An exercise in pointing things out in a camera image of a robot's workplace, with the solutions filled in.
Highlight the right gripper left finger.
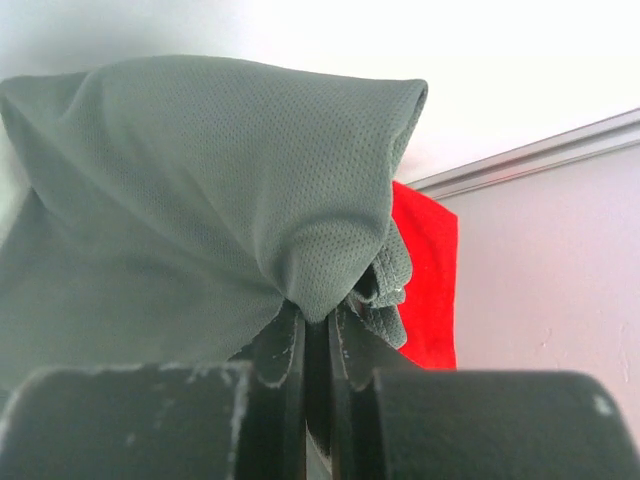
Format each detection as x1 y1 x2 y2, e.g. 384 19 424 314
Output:
1 304 306 479

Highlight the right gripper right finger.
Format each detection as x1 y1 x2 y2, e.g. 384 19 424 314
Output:
328 307 639 479

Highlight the dark grey t shirt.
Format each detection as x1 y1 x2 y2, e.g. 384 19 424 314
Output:
1 56 428 390

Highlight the right aluminium frame post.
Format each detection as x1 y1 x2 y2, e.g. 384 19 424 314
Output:
409 108 639 200

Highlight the folded red t shirt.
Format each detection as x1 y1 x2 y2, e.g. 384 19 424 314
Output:
392 182 458 370

